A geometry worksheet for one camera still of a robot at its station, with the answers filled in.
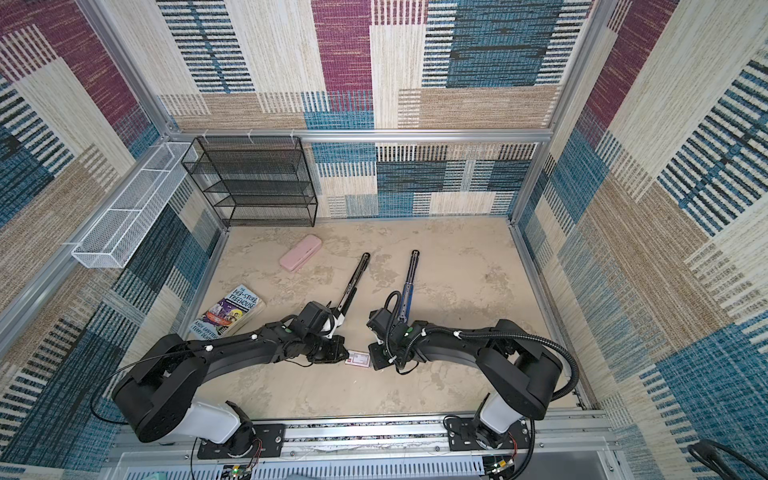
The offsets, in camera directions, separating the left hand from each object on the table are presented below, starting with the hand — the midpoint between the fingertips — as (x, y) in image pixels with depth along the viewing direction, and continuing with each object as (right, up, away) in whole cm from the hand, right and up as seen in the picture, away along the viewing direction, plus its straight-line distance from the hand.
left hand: (350, 352), depth 85 cm
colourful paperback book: (-38, +9, +8) cm, 40 cm away
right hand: (+8, -3, 0) cm, 8 cm away
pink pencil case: (-20, +29, +24) cm, 42 cm away
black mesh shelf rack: (-38, +54, +26) cm, 71 cm away
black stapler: (-1, +18, +15) cm, 23 cm away
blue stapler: (+17, +16, +14) cm, 27 cm away
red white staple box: (+2, -2, 0) cm, 3 cm away
